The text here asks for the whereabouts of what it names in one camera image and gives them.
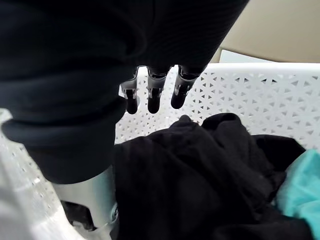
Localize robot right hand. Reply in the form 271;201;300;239
0;0;251;230

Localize black garment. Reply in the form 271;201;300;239
61;112;316;240

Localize white perforated laundry basket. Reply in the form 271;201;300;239
0;62;320;240

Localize teal garment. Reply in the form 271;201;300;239
274;148;320;233

